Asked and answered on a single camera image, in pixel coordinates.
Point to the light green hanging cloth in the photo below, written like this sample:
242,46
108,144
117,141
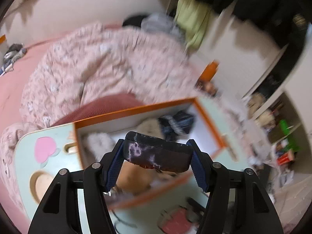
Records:
192,19

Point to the mint green lap table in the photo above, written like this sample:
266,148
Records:
63,160

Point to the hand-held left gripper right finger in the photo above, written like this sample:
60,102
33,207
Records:
198,173

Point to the brown plush toy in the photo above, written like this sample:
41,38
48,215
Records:
134,178

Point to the black cloth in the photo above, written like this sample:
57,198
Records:
134,20

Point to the dark cloth bundle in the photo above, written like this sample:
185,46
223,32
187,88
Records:
176,123

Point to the pink heart-shaped dish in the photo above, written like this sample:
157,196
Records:
178,220

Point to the dark red cushion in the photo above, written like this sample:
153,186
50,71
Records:
102,107

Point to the orange cardboard box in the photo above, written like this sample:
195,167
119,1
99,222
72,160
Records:
117,125

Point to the pink bed sheet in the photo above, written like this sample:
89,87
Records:
14,82

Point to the orange bottle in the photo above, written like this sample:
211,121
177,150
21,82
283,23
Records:
210,70

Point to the white fluffy thing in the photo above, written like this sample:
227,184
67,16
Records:
100,143

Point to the tan fluffy pompom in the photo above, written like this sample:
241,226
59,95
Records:
147,128

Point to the black hanging clothes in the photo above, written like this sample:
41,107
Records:
268,4

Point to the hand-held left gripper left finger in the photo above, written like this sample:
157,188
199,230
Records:
114,168

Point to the pink printed blanket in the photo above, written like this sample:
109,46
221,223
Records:
97,61

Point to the green box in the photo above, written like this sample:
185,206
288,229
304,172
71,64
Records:
288,134

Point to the red box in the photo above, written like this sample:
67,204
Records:
285,158

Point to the grey blue cloth bundle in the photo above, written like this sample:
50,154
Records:
12,56

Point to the white open cabinet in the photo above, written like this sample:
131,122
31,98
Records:
280,82

